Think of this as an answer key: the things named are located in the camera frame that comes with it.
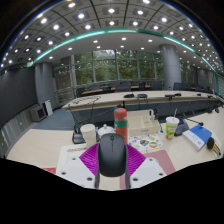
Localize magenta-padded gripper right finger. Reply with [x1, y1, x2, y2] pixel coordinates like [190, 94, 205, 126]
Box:
[124, 143, 168, 190]

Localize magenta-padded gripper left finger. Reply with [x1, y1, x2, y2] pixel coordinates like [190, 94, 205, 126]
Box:
[55, 142, 101, 189]

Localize black computer mouse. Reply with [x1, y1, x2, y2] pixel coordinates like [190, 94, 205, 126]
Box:
[97, 132, 128, 178]

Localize pink mouse pad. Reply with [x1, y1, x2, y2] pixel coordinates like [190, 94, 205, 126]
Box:
[119, 149, 177, 190]

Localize colourful sticker sheet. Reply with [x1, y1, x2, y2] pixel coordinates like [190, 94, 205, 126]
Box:
[127, 133, 165, 154]

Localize black gooseneck desk microphone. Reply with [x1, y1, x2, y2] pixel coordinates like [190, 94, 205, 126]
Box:
[173, 117, 205, 137]
[72, 107, 118, 145]

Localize white lidded mug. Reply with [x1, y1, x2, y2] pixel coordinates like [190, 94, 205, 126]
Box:
[97, 123, 116, 139]

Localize white compartment tray box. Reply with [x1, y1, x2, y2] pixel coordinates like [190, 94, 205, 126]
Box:
[127, 109, 161, 138]

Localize red green-banded thermos bottle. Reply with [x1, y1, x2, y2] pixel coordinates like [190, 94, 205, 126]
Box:
[113, 107, 129, 145]

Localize red fan-print magazine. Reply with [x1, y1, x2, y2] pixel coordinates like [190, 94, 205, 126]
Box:
[42, 167, 57, 175]

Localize green printed drink cup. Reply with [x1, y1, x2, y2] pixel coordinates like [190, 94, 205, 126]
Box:
[164, 108, 181, 140]

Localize white standing board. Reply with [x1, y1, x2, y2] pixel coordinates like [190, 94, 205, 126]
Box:
[44, 99, 54, 117]

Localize long beige conference desk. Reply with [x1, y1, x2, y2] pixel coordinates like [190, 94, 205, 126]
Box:
[62, 89, 223, 113]

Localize blue and white book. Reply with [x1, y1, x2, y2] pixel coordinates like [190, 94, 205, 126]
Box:
[181, 123, 213, 152]

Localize grey floor cabinet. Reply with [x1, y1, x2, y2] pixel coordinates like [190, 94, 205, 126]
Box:
[29, 103, 48, 123]

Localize dark office chairs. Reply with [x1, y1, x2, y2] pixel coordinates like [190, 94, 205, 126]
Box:
[75, 80, 206, 98]

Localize black yellow handheld microphone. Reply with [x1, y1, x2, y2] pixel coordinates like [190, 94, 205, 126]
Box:
[205, 136, 222, 158]

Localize round ceiling lights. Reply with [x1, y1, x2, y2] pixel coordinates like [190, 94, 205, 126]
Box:
[0, 0, 224, 74]

